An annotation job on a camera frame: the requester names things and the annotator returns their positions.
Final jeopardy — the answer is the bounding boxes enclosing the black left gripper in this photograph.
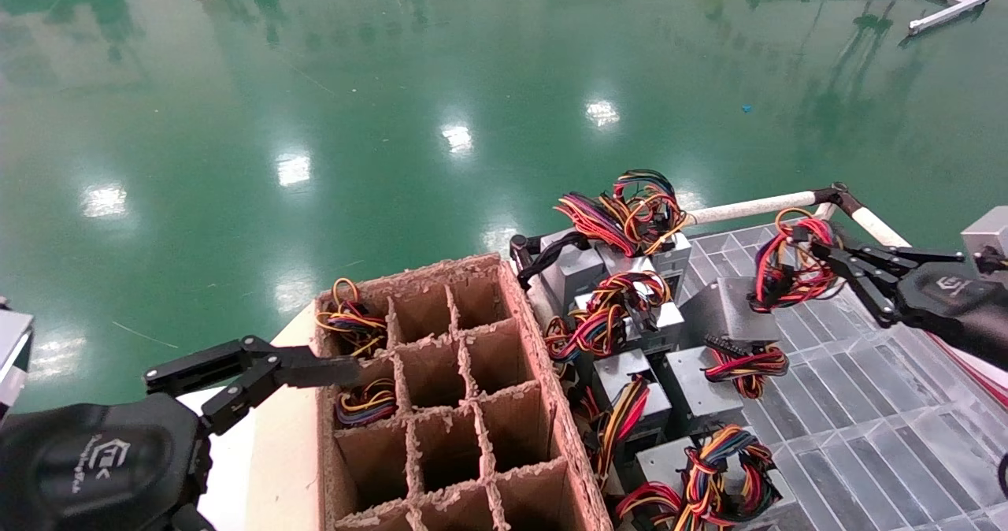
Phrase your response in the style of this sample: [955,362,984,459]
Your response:
[0,336,365,531]

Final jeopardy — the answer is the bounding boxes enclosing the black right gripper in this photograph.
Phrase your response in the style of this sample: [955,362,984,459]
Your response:
[810,236,1008,373]

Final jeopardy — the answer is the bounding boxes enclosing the grey power supply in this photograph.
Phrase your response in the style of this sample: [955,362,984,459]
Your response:
[634,425,798,531]
[602,170,692,295]
[587,348,672,481]
[542,269,687,358]
[539,191,635,311]
[679,206,847,351]
[660,336,790,439]

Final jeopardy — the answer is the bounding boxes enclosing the black tube corner joint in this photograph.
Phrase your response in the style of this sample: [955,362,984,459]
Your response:
[813,182,865,218]

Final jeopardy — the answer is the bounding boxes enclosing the clear plastic grid tray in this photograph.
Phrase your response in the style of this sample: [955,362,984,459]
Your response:
[677,214,1008,531]

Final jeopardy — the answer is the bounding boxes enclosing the brown cardboard divider box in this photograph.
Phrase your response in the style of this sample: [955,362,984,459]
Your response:
[313,253,613,531]

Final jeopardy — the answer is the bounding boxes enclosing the white cart rail tube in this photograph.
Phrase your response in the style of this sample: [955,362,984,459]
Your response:
[684,190,820,226]
[850,206,914,250]

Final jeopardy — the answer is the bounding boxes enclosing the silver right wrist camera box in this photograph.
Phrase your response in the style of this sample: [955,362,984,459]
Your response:
[961,206,1008,273]

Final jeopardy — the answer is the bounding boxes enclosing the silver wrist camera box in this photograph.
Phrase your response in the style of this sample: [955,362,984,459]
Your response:
[0,299,36,421]
[961,206,1008,273]

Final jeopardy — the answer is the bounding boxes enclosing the power supply with orange wires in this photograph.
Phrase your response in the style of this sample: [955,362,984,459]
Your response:
[315,277,388,358]

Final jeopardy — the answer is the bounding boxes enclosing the power supply with purple-yellow wires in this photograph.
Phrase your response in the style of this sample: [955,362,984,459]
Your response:
[335,377,398,429]

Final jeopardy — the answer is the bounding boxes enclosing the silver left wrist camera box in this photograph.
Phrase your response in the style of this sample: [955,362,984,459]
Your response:
[0,299,36,421]

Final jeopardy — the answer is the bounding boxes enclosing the grey power supply, red wire loop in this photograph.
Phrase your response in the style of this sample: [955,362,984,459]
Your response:
[660,336,790,439]

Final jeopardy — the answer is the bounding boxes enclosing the grey power supply, black-orange wires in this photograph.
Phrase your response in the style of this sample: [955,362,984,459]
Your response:
[602,170,692,295]

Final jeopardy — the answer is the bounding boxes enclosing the grey power supply, blue-orange wires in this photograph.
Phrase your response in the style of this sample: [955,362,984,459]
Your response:
[634,425,798,531]

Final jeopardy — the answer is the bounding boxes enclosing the grey power supply, red-yellow wires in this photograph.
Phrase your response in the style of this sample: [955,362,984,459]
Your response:
[587,348,672,481]

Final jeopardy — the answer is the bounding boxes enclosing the grey power supply, multicolour wires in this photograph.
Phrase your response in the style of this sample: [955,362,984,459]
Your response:
[542,269,687,358]

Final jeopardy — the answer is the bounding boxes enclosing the grey power supply, purple-red wires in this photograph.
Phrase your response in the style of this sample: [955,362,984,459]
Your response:
[539,191,635,311]

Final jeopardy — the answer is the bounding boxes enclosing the red wire bundle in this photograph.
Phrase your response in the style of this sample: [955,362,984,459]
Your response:
[614,480,684,531]

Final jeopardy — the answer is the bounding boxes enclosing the black power cable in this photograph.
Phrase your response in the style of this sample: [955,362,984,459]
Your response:
[510,230,590,289]

